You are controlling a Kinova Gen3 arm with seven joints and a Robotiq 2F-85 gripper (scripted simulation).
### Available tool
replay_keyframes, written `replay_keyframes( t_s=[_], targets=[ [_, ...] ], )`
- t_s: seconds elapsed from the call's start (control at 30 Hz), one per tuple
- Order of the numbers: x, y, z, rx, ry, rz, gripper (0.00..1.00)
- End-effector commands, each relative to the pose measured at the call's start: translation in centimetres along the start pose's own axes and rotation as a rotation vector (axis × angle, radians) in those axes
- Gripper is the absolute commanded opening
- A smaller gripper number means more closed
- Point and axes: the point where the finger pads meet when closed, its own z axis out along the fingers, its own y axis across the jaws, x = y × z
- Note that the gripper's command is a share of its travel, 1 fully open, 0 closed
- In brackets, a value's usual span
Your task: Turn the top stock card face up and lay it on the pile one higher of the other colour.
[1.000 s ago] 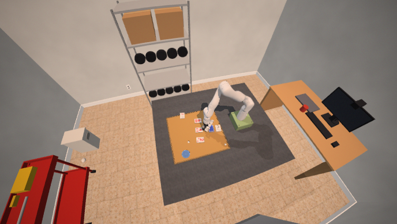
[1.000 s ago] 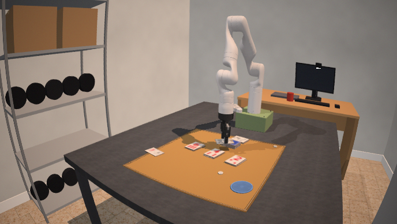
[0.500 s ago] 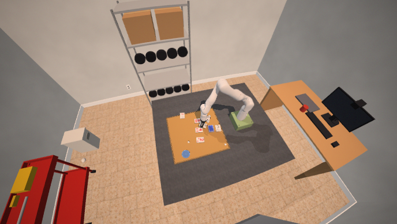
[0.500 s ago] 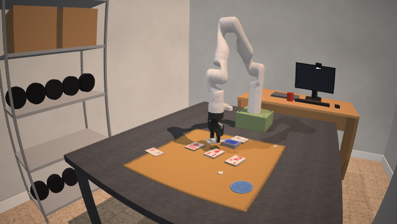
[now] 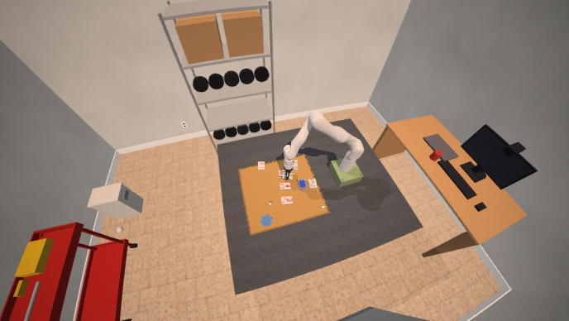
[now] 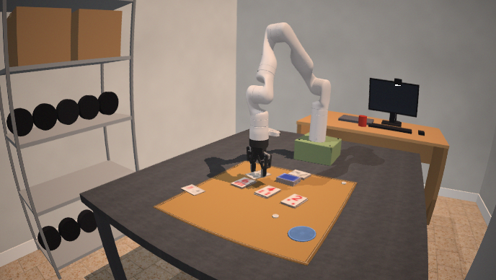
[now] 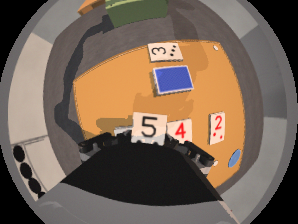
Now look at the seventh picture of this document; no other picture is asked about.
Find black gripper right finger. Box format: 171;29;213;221
163;133;215;177

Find white card with red markings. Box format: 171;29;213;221
114;127;132;136

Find blue round disc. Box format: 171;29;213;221
228;149;241;168

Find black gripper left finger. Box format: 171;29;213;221
78;129;132;164

